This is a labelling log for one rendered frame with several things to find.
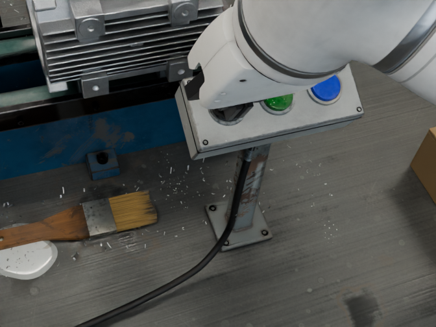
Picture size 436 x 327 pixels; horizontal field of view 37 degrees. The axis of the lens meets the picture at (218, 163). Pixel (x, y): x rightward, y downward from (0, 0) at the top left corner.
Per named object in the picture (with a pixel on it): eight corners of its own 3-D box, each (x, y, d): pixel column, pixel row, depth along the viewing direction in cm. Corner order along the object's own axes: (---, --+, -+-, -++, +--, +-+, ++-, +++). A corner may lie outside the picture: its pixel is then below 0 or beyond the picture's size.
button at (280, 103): (263, 117, 63) (268, 111, 61) (254, 87, 63) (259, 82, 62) (291, 111, 64) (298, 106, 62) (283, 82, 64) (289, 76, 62)
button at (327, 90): (310, 107, 64) (317, 102, 63) (302, 78, 65) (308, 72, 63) (338, 101, 65) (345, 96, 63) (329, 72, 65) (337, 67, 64)
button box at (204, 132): (190, 161, 65) (200, 150, 60) (172, 93, 66) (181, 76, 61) (346, 127, 69) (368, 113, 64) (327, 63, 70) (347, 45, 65)
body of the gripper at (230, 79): (349, -41, 45) (294, 25, 55) (206, -20, 42) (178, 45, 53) (381, 63, 44) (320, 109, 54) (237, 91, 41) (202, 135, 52)
